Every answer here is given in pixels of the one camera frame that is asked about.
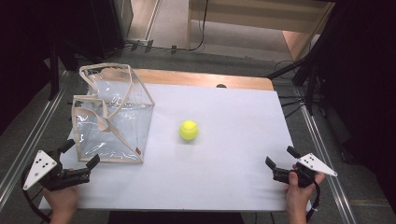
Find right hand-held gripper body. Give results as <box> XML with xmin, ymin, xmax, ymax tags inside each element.
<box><xmin>273</xmin><ymin>152</ymin><xmax>339</xmax><ymax>189</ymax></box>

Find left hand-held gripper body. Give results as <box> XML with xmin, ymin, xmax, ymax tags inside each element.
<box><xmin>22</xmin><ymin>148</ymin><xmax>92</xmax><ymax>192</ymax></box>

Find clear bag with beige trim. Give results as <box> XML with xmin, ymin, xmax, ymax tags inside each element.
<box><xmin>71</xmin><ymin>63</ymin><xmax>156</xmax><ymax>165</ymax></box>

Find yellow tennis ball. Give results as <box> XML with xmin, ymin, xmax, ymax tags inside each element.
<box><xmin>178</xmin><ymin>119</ymin><xmax>200</xmax><ymax>141</ymax></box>

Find person's left hand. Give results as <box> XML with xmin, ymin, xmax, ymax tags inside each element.
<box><xmin>42</xmin><ymin>185</ymin><xmax>79</xmax><ymax>217</ymax></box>

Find person's right hand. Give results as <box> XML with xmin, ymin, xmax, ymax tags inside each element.
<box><xmin>284</xmin><ymin>169</ymin><xmax>326</xmax><ymax>215</ymax></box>

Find white table mat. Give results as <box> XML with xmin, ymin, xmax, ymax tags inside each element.
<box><xmin>38</xmin><ymin>81</ymin><xmax>312</xmax><ymax>213</ymax></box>

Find black tripod stand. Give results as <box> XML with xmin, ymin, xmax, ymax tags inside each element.
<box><xmin>265</xmin><ymin>36</ymin><xmax>332</xmax><ymax>116</ymax></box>

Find black cabinet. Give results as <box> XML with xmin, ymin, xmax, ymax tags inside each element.
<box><xmin>55</xmin><ymin>0</ymin><xmax>134</xmax><ymax>60</ymax></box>

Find light wooden furniture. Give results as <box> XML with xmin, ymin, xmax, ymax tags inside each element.
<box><xmin>186</xmin><ymin>0</ymin><xmax>336</xmax><ymax>63</ymax></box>

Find metal floor rail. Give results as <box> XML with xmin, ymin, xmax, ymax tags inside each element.
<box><xmin>0</xmin><ymin>69</ymin><xmax>70</xmax><ymax>213</ymax></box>
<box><xmin>295</xmin><ymin>88</ymin><xmax>359</xmax><ymax>224</ymax></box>

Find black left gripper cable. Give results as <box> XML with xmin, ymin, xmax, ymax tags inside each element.
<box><xmin>20</xmin><ymin>166</ymin><xmax>52</xmax><ymax>224</ymax></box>

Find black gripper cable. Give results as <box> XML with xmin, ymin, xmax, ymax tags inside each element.
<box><xmin>20</xmin><ymin>166</ymin><xmax>52</xmax><ymax>224</ymax></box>
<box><xmin>305</xmin><ymin>180</ymin><xmax>322</xmax><ymax>223</ymax></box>

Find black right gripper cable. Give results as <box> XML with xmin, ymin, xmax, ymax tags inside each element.
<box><xmin>305</xmin><ymin>180</ymin><xmax>322</xmax><ymax>223</ymax></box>

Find black upright post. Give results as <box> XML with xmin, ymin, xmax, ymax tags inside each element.
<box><xmin>47</xmin><ymin>38</ymin><xmax>61</xmax><ymax>102</ymax></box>

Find black hanging cable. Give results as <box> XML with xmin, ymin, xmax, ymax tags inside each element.
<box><xmin>186</xmin><ymin>0</ymin><xmax>209</xmax><ymax>53</ymax></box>

